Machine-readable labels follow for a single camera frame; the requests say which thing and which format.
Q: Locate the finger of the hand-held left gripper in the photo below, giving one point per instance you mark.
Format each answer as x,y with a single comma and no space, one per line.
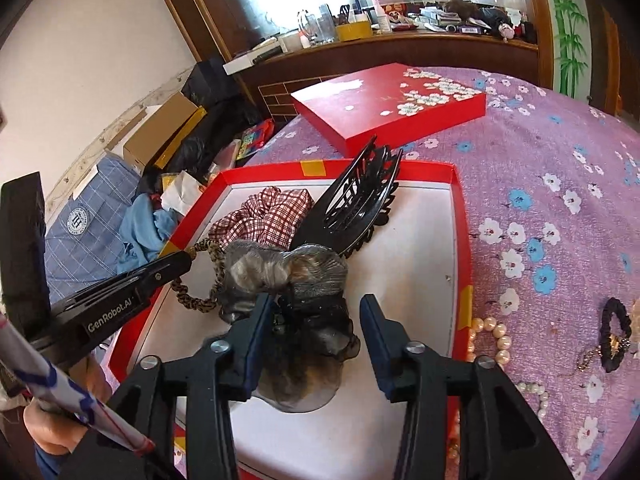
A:
165,270

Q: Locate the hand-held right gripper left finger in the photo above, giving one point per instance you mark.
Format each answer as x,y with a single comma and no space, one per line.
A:
260,340

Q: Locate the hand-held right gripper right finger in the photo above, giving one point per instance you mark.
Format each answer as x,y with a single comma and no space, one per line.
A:
370,340

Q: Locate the grey organza hair bow net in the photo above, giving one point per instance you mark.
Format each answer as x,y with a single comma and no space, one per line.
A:
305,310

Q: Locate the red plaid scrunchie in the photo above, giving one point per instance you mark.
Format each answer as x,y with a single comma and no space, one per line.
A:
265,220

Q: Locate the red gift box base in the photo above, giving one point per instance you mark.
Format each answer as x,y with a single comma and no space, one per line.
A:
430,240

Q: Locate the black hair claw clip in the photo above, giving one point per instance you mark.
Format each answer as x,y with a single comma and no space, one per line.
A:
330,210

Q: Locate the person's left hand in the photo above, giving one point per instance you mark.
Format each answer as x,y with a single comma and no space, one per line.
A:
50,427

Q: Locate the light blue cloth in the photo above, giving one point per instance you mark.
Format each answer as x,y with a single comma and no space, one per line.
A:
145,230

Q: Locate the blue plaid bag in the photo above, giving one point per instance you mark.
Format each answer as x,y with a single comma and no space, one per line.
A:
85,230

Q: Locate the brown cardboard box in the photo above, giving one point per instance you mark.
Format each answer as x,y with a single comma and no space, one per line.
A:
160,127

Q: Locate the colourful small box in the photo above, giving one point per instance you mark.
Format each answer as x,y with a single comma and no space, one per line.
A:
252,140

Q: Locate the black bag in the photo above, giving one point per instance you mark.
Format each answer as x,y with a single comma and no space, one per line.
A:
210,90

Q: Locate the white flat box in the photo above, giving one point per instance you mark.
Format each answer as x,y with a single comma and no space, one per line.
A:
240,64

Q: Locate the red floral gift box lid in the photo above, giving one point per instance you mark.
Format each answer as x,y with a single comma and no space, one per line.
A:
370,105

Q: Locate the black scrunchie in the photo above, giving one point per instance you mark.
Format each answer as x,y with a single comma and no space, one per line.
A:
612,332

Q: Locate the clear glass pitcher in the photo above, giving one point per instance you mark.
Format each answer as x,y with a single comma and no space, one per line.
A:
322,27

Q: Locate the yellow box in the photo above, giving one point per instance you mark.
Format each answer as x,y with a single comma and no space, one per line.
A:
354,31

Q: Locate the green bamboo wall painting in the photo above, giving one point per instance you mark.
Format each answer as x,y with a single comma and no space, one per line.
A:
567,25

